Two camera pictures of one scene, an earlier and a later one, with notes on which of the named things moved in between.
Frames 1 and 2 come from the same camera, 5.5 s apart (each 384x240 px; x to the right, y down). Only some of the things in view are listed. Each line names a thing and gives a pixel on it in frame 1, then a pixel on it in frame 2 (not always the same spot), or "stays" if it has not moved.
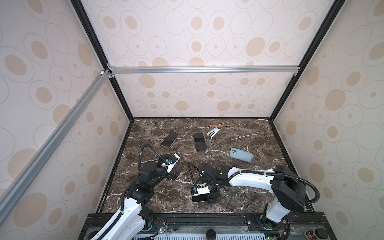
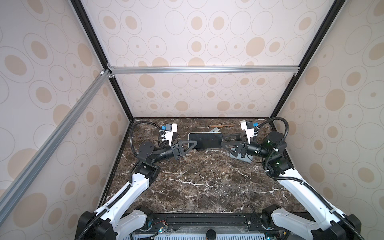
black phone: [200, 197] -> [206, 140]
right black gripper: [213, 196] -> [243, 148]
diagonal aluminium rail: [10, 190] stays
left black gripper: [173, 176] -> [176, 150]
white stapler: [213, 132] stays
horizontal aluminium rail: [285, 70] stays
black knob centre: [211, 234] stays
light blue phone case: [241, 155] stays
